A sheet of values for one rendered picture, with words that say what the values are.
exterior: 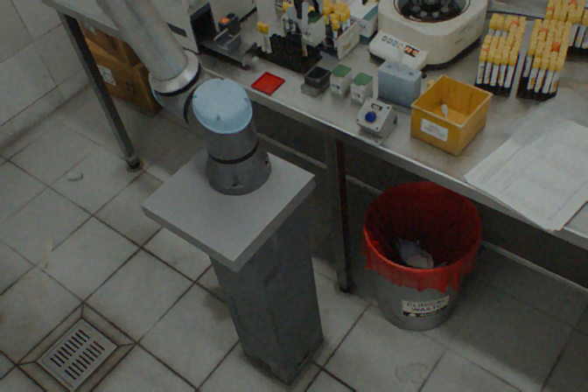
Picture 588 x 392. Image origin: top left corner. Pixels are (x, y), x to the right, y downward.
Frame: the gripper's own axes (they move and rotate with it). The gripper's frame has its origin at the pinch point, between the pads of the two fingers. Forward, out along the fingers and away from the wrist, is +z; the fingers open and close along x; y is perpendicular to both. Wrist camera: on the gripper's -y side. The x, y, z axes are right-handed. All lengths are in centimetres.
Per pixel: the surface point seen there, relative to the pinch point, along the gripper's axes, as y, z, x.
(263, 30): 18.5, 8.9, -0.8
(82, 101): 161, 107, -6
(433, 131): -37.4, 14.2, 3.9
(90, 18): 82, 20, 13
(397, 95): -22.8, 15.4, -3.5
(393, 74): -21.4, 9.2, -3.5
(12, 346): 75, 107, 95
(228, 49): 26.5, 13.9, 6.1
